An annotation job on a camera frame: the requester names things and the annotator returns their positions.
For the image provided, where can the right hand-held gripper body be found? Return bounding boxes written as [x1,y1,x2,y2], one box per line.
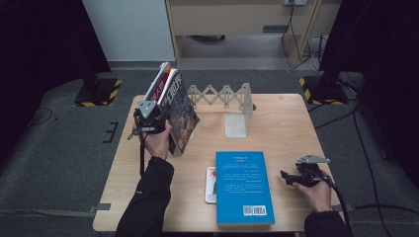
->
[295,153,331,189]

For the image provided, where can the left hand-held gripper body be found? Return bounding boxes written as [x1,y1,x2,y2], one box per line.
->
[132,100,170,134]

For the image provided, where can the dark cover magazine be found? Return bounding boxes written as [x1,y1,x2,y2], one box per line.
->
[157,68,201,157]

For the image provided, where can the portrait cover magazine red label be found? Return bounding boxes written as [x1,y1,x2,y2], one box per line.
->
[144,61,172,104]

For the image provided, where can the thick blue book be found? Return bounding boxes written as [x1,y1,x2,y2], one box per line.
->
[215,150,276,228]

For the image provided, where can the expandable grey metal book rack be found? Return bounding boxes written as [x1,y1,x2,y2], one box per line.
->
[186,82,256,139]

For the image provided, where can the thin white picture book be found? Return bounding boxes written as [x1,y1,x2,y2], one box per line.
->
[205,166,218,204]

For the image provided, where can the person's left hand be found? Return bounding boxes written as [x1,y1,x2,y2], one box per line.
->
[143,119,173,161]

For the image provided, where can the person's right hand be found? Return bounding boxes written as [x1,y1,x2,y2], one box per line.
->
[292,171,333,213]

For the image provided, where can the black floor tape mark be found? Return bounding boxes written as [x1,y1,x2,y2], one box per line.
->
[102,121,119,144]

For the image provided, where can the grey tape piece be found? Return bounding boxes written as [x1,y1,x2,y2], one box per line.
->
[88,202,113,214]
[331,202,356,213]

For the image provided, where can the stand with hazard striped base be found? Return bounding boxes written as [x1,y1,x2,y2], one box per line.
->
[298,58,350,107]
[73,58,123,108]

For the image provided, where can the white panel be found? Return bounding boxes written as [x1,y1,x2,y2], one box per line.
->
[80,0,176,63]

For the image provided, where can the light wooden desk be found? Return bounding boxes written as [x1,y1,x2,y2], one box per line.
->
[164,0,342,68]

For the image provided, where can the dark curtain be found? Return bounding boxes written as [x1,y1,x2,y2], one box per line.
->
[318,0,419,181]

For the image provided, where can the left hand-held gripper cable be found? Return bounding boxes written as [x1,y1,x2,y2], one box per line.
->
[127,127,146,179]

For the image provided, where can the hand-held gripper cable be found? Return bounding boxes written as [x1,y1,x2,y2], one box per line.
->
[127,127,146,179]
[320,176,355,237]

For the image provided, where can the right hand-held gripper cable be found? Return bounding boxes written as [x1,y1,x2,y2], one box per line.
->
[320,176,355,237]

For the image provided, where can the short black floor cable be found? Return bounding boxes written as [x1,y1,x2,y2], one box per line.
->
[314,110,357,130]

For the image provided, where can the long black floor cable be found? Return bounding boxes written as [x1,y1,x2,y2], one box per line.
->
[352,108,386,237]

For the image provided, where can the black looped floor cable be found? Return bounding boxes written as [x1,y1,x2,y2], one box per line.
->
[28,107,53,127]

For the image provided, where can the white cables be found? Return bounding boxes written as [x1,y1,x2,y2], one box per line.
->
[307,34,328,73]

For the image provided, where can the black power cable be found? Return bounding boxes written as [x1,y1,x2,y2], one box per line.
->
[281,3,319,70]

